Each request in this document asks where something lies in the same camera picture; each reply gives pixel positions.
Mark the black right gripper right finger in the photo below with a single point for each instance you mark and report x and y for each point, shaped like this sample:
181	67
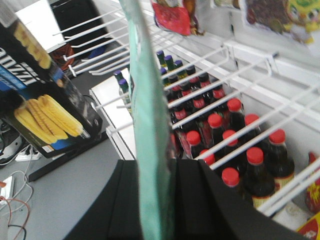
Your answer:
206	209

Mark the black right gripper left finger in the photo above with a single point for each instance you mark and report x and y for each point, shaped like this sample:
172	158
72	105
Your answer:
114	215

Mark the teal goji berry pouch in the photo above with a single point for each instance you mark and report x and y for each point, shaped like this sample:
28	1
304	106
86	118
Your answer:
151	131

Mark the black Franzzi cookie box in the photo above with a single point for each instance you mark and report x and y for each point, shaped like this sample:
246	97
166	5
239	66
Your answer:
36	97

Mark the red-capped soy sauce bottle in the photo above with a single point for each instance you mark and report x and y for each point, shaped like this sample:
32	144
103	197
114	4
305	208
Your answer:
258	183

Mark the red spouted sauce pouch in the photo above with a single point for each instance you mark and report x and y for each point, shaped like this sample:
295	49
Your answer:
312	197

